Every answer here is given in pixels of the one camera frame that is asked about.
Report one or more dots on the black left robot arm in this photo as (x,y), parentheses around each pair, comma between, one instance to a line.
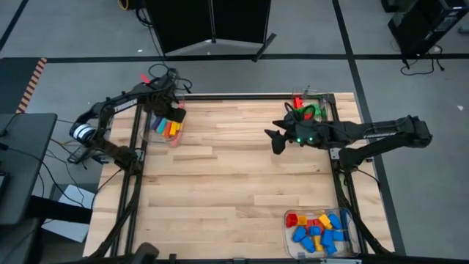
(117,103)

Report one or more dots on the white paper sheet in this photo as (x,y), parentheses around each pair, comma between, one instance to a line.
(73,194)

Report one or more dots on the black equipment case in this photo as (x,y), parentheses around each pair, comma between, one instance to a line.
(421,25)

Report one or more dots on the purple long block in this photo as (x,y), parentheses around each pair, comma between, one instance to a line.
(156,123)

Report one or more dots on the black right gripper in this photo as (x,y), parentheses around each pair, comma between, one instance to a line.
(308,133)

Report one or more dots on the black power adapter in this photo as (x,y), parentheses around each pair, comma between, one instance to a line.
(76,157)

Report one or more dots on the clear plastic bin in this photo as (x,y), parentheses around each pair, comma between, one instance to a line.
(322,96)
(150,141)
(322,254)

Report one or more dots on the orange black hazard tape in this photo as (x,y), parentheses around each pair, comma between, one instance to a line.
(32,84)

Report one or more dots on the black rounded object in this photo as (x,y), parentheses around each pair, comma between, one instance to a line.
(144,253)

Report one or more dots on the yellow stud block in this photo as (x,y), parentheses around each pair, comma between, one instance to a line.
(302,220)
(324,221)
(318,243)

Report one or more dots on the black partition foot bar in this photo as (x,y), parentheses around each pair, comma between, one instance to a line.
(264,47)

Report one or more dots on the grey metal bracket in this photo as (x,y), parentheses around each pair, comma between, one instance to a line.
(334,153)

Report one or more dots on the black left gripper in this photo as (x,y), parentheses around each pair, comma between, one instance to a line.
(165,99)

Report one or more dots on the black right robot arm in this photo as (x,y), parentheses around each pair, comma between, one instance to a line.
(377,133)

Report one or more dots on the black partition panel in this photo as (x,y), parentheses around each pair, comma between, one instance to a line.
(179,22)
(242,18)

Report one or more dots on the black desk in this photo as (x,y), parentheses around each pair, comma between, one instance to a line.
(22,165)

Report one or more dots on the yellow long block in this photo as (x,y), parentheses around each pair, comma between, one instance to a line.
(173,129)

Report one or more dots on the teal long block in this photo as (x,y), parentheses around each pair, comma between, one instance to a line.
(162,125)

